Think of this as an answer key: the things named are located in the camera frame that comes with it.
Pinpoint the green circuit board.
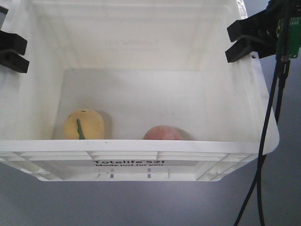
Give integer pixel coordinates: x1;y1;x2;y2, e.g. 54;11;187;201
276;16;301;61

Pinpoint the black cable pair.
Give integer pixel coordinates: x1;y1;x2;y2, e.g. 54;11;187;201
232;7;292;226

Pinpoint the yellow plush toy green stripe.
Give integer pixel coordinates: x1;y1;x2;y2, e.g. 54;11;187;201
63;109;104;140

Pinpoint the white Totelife plastic crate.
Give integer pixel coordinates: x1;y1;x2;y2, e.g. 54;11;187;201
0;0;269;181

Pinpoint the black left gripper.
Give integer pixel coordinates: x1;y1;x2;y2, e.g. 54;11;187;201
0;6;29;73

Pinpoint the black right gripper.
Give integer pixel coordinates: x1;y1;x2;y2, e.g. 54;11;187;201
225;0;301;63

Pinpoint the pink plush toy smiling face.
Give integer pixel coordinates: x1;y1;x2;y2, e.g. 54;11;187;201
143;125;185;140

